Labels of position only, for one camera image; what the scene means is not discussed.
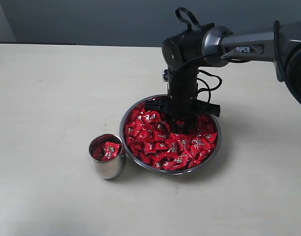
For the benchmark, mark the steel bowl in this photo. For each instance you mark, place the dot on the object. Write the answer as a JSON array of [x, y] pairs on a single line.
[[148, 142]]

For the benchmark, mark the steel cup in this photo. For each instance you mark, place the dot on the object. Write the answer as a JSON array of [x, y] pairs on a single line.
[[109, 169]]

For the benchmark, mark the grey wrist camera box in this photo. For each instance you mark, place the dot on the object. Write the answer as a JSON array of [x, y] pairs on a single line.
[[165, 75]]

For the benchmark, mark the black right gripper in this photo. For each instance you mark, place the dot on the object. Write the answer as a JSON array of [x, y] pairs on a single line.
[[184, 100]]

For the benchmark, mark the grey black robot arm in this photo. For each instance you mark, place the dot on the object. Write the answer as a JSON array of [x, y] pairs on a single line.
[[212, 46]]

